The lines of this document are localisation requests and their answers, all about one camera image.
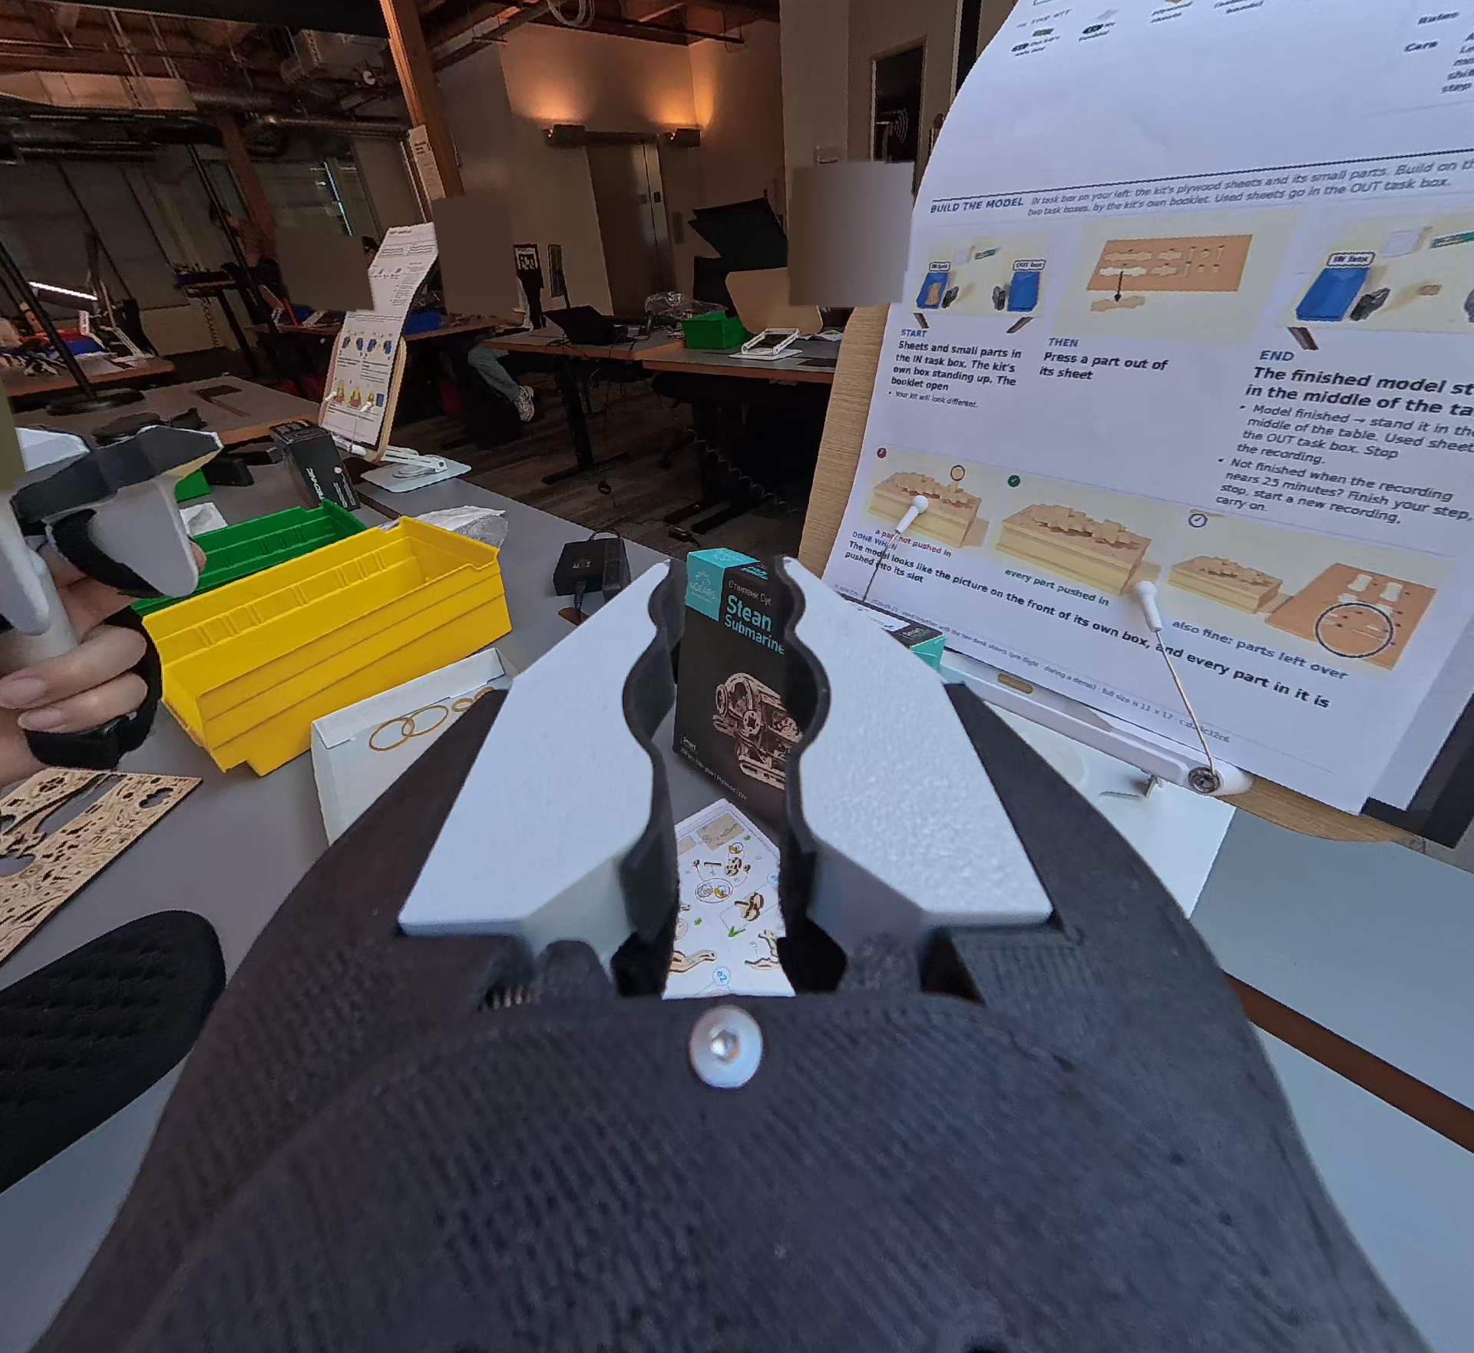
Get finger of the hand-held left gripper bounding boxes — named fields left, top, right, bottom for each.
left=115, top=426, right=227, bottom=491
left=5, top=430, right=100, bottom=491

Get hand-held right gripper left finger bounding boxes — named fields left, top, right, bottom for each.
left=395, top=560, right=686, bottom=988

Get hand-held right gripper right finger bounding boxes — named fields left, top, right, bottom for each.
left=781, top=557, right=1058, bottom=988

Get nested yellow plastic bins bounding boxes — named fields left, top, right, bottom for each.
left=141, top=515, right=516, bottom=778

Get plywood parts sheet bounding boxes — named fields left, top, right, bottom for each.
left=0, top=769, right=200, bottom=967

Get dark model kit box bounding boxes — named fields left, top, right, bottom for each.
left=672, top=550, right=948, bottom=804

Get person's left hand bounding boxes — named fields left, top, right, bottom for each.
left=0, top=547, right=157, bottom=790

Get small dark box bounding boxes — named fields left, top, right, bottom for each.
left=268, top=420, right=367, bottom=512

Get group of yellow rubber bands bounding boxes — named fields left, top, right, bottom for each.
left=367, top=685, right=502, bottom=753

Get white cardboard tray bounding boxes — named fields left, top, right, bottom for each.
left=312, top=648, right=522, bottom=846

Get white stand base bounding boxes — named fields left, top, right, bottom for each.
left=939, top=649, right=1239, bottom=888

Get open instruction booklet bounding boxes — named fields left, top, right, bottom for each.
left=663, top=798, right=799, bottom=1001

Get poster stand with sheet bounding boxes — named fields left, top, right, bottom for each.
left=318, top=222, right=474, bottom=493

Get black power adapter box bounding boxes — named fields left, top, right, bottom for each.
left=552, top=533, right=635, bottom=600

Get crumpled clear plastic bag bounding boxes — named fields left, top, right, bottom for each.
left=412, top=504, right=511, bottom=552

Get black chair armrest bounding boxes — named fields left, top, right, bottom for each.
left=0, top=909, right=228, bottom=1196

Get bare wooden stand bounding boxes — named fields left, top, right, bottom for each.
left=724, top=269, right=827, bottom=361

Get printed instruction poster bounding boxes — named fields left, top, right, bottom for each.
left=821, top=0, right=1474, bottom=817

